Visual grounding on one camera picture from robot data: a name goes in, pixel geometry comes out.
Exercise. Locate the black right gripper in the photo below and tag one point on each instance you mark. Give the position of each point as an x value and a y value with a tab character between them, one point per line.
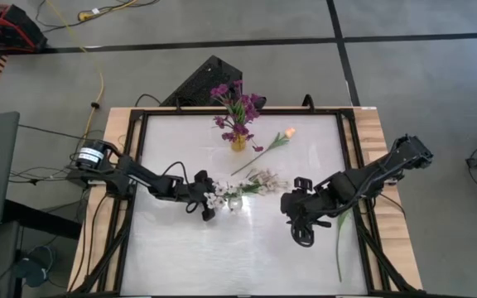
315	203

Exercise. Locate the peach artificial tulip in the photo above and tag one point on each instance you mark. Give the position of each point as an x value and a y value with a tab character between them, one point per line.
290	132

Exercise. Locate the clear glass vase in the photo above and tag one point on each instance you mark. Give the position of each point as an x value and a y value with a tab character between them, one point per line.
235	205

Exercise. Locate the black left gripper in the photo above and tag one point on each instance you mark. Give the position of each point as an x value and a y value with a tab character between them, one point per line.
199	192

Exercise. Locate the white table sheet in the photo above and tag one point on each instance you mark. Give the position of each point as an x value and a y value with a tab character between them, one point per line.
205	256

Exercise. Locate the wooden table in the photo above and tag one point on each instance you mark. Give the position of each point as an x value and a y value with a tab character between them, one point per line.
371	136

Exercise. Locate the black perforated computer tower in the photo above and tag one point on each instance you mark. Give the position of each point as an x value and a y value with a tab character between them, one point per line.
199	85

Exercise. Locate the red black toolbox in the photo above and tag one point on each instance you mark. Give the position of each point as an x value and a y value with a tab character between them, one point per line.
11	29

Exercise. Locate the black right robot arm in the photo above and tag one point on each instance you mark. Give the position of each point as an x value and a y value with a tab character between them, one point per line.
387	165

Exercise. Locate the black round knob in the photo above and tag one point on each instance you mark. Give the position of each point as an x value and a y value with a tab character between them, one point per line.
260	102

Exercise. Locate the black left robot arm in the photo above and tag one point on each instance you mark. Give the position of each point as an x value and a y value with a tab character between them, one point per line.
139	176

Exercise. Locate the black metal table frame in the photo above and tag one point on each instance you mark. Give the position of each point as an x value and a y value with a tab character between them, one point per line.
325	111

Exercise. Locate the yellow glass vase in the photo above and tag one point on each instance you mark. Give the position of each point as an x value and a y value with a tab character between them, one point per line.
238	145

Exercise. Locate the dark teal round stool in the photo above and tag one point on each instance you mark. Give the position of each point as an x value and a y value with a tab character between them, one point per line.
33	269

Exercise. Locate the black floor beam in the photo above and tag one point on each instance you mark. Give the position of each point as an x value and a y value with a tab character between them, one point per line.
39	219

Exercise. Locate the green leafy stem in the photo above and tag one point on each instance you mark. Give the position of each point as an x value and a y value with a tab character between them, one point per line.
341	219

